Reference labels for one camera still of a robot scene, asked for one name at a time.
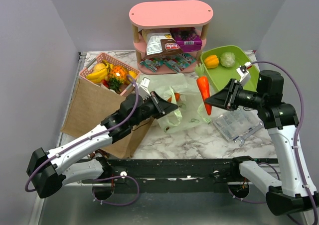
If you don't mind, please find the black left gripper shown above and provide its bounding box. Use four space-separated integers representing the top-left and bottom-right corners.
130 91 178 127

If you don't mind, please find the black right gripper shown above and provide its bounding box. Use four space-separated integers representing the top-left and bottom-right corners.
205 78 265 111

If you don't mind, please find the light green plastic grocery bag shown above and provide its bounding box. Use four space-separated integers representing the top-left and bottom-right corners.
138 73 211 133

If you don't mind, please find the orange carrot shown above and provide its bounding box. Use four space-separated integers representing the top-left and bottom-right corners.
195 63 212 115

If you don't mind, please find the orange pineapple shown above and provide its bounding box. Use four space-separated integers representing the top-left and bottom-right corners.
108 65 128 93

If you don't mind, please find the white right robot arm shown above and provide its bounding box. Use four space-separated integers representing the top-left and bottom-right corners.
205 70 319 216

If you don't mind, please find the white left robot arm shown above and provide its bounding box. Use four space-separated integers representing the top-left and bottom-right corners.
24 92 178 199

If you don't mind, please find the brown Tuba snack bag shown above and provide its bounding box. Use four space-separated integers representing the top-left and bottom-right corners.
160 39 183 56

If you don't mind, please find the white snack bag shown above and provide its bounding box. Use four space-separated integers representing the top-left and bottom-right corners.
140 28 172 57

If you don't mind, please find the clear plastic screw box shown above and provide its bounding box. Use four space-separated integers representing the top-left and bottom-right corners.
212 108 259 141

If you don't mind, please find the green plastic tray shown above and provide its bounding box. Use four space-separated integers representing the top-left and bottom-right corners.
200 45 256 92

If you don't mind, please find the yellow bell pepper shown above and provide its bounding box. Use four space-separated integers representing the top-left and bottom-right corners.
204 55 219 69

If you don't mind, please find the green cabbage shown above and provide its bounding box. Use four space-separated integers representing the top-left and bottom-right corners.
220 52 236 68

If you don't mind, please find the left colourful candy packet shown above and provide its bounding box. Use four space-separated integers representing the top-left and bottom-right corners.
140 58 164 72

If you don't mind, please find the colourful candy packet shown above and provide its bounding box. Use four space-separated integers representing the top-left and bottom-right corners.
163 53 196 73
140 58 164 72

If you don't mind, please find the right colourful candy packet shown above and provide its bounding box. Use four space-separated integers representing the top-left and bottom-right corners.
163 53 196 73

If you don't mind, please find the silver wrench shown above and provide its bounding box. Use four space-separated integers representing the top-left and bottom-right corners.
234 123 264 146

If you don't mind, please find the pink plastic fruit basket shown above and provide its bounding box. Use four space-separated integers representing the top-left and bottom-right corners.
79 52 140 96

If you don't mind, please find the purple snack box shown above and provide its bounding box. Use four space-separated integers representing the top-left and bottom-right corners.
170 27 202 53

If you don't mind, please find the red cherry bunch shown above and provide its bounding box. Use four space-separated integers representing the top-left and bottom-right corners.
100 79 109 88

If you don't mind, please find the pink three-tier shelf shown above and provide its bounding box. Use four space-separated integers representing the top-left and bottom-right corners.
129 0 214 75

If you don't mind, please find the yellow banana bunch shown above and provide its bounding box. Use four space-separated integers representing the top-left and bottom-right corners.
86 68 108 83

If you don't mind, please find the yellow peach fruit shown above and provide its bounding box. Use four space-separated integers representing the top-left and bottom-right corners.
93 63 106 73

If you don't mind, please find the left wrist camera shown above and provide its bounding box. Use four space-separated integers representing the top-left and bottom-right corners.
138 77 151 100

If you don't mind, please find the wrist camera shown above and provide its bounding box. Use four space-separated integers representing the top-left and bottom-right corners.
138 77 151 100
236 62 253 87

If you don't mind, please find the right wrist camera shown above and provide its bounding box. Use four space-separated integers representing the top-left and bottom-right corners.
236 62 253 87

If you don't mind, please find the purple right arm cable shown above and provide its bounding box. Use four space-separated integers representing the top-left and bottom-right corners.
228 60 317 225

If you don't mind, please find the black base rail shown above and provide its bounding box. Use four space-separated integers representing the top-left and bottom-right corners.
94 157 279 195

